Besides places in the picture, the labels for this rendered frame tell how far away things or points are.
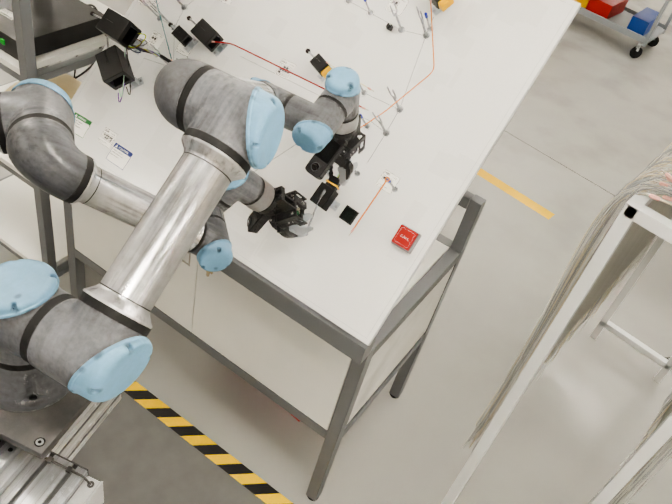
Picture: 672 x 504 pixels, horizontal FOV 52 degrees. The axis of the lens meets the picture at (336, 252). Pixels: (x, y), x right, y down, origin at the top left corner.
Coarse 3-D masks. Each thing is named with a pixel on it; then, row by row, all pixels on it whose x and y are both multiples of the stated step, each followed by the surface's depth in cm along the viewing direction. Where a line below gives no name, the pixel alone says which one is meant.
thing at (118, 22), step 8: (96, 16) 201; (104, 16) 195; (112, 16) 195; (120, 16) 194; (104, 24) 195; (112, 24) 194; (120, 24) 194; (128, 24) 193; (104, 32) 195; (112, 32) 194; (120, 32) 193; (128, 32) 198; (136, 32) 198; (120, 40) 194; (128, 40) 198; (136, 40) 204; (128, 48) 198
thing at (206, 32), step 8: (200, 24) 191; (208, 24) 190; (192, 32) 191; (200, 32) 191; (208, 32) 190; (216, 32) 189; (200, 40) 190; (208, 40) 190; (216, 40) 193; (208, 48) 192; (216, 48) 201; (224, 48) 200; (216, 56) 200
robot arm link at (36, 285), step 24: (0, 264) 104; (24, 264) 104; (0, 288) 100; (24, 288) 100; (48, 288) 101; (0, 312) 98; (24, 312) 99; (0, 336) 101; (24, 336) 99; (0, 360) 105; (24, 360) 102
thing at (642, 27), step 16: (576, 0) 592; (592, 0) 581; (608, 0) 581; (624, 0) 589; (592, 16) 582; (608, 16) 579; (624, 16) 598; (640, 16) 567; (656, 16) 575; (624, 32) 571; (640, 32) 567; (656, 32) 585; (640, 48) 573
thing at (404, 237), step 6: (402, 228) 174; (408, 228) 174; (396, 234) 174; (402, 234) 174; (408, 234) 174; (414, 234) 173; (396, 240) 174; (402, 240) 174; (408, 240) 173; (414, 240) 173; (402, 246) 173; (408, 246) 173
